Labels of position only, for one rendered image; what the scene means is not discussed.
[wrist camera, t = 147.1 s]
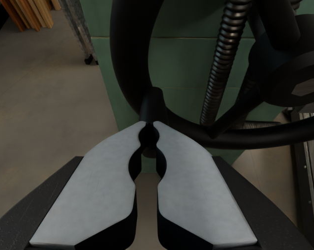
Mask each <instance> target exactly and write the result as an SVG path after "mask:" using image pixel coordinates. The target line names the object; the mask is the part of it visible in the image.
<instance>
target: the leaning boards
mask: <svg viewBox="0 0 314 250"><path fill-rule="evenodd" d="M50 1H52V3H53V5H54V7H55V9H56V10H60V9H61V6H60V4H59V2H58V0H0V2H1V4H2V5H3V7H4V8H5V10H6V11H7V13H8V14H9V16H10V17H11V19H12V20H13V21H14V23H15V24H16V26H17V27H18V29H19V30H20V32H23V31H24V30H25V28H26V27H27V28H28V29H29V28H30V27H32V28H33V29H35V30H36V31H37V32H39V31H40V29H41V27H42V26H43V27H48V28H52V26H53V24H54V22H53V20H52V15H51V13H50V10H51V8H52V6H51V3H50Z"/></svg>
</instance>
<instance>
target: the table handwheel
mask: <svg viewBox="0 0 314 250"><path fill-rule="evenodd" d="M163 1H164V0H113V1H112V9H111V18H110V51H111V59H112V64H113V69H114V72H115V76H116V79H117V81H118V84H119V87H120V89H121V91H122V93H123V95H124V97H125V99H126V100H127V102H128V103H129V105H130V106H131V107H132V109H133V110H134V111H135V112H136V113H137V114H138V115H139V114H140V108H141V104H142V100H143V95H144V91H145V89H146V88H148V87H153V86H152V83H151V79H150V76H149V70H148V52H149V44H150V39H151V35H152V31H153V27H154V24H155V21H156V18H157V15H158V13H159V10H160V8H161V6H162V3H163ZM251 3H252V6H251V8H250V9H249V11H250V13H249V14H248V16H247V21H248V24H249V26H250V28H251V31H252V33H253V36H254V38H255V43H254V44H253V46H252V48H251V50H250V53H249V58H248V60H249V65H250V68H251V71H252V74H253V77H254V79H255V82H256V84H255V85H254V86H253V87H252V88H251V89H250V90H249V91H248V92H247V93H246V94H245V95H244V96H243V97H242V98H241V99H240V100H239V101H238V102H237V103H236V104H235V105H233V106H232V107H231V108H230V109H229V110H228V111H227V112H226V113H225V114H224V115H222V116H221V117H220V118H219V119H218V120H217V121H215V122H214V123H213V124H212V125H211V126H210V127H208V126H203V125H199V124H195V123H193V122H190V121H188V120H185V119H183V118H181V117H180V116H178V115H176V114H175V113H173V112H172V111H171V110H170V109H168V108H167V107H166V109H167V115H168V121H169V127H171V128H173V129H175V130H177V131H178V132H180V133H182V134H184V135H186V136H188V137H189V138H191V139H192V140H194V141H195V142H197V143H198V144H200V145H201V146H202V147H205V148H212V149H223V150H251V149H264V148H273V147H280V146H286V145H292V144H297V143H302V142H307V141H311V140H314V116H312V117H309V118H305V119H302V120H298V121H294V122H290V123H286V124H282V125H275V126H269V127H261V128H251V129H228V128H230V127H231V126H232V125H233V124H234V123H236V122H237V121H238V120H239V119H241V118H242V117H243V116H245V115H246V114H248V113H249V112H250V111H252V110H253V109H254V108H256V107H257V106H258V105H260V104H261V103H263V102H266V103H268V104H271V105H275V106H279V107H298V106H302V105H306V104H310V103H312V102H314V14H300V15H297V14H296V12H295V11H294V9H293V8H292V6H291V4H290V0H253V1H252V2H251Z"/></svg>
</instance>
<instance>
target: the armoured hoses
mask: <svg viewBox="0 0 314 250"><path fill-rule="evenodd" d="M252 1H253V0H226V1H225V3H224V4H225V8H224V9H223V12H224V14H223V15H222V17H221V18H222V21H221V23H220V25H221V27H220V28H219V34H218V35H217V36H218V39H217V41H216V42H217V44H216V46H215V48H216V49H215V51H214V53H215V54H214V56H213V60H212V65H211V69H210V73H209V75H210V76H209V80H208V84H207V88H206V91H205V92H206V93H205V97H204V103H203V106H202V111H201V116H200V122H199V123H200V125H203V126H208V127H210V126H211V125H212V124H213V123H214V122H215V119H216V116H217V113H218V110H219V107H220V103H221V100H222V96H223V95H224V94H223V93H224V91H225V88H226V85H227V81H228V78H229V74H230V71H231V69H232V65H233V61H234V60H235V56H236V52H237V50H238V46H239V44H240V42H239V41H240V40H241V36H242V34H243V29H244V27H245V23H246V21H247V16H248V14H249V13H250V11H249V9H250V8H251V6H252V3H251V2H252ZM301 1H302V0H290V4H291V6H292V8H293V9H294V11H295V12H296V13H297V9H298V8H299V7H300V2H301ZM255 84H256V82H255V79H254V77H253V74H252V71H251V68H250V65H249V66H248V68H247V71H246V74H245V76H244V79H243V82H242V85H241V87H240V90H239V93H238V96H237V99H236V101H235V104H236V103H237V102H238V101H239V100H240V99H241V98H242V97H243V96H244V95H245V94H246V93H247V92H248V91H249V90H250V89H251V88H252V87H253V86H254V85H255ZM247 116H248V114H246V115H245V116H243V117H242V118H241V119H239V120H238V121H237V122H236V123H234V124H233V125H232V126H231V127H230V128H228V129H251V128H261V127H269V126H275V125H282V123H280V122H274V121H270V122H265V121H246V118H247Z"/></svg>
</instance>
